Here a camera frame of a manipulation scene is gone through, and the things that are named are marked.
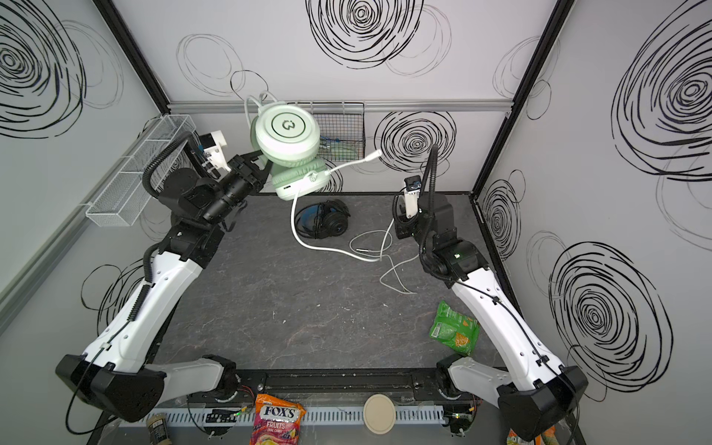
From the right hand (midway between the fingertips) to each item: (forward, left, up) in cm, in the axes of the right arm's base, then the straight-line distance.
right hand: (400, 204), depth 70 cm
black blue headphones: (+21, +26, -31) cm, 46 cm away
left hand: (-1, +27, +18) cm, 33 cm away
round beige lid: (-42, +5, -28) cm, 50 cm away
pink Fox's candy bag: (-43, +30, -31) cm, 61 cm away
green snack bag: (-21, -17, -30) cm, 40 cm away
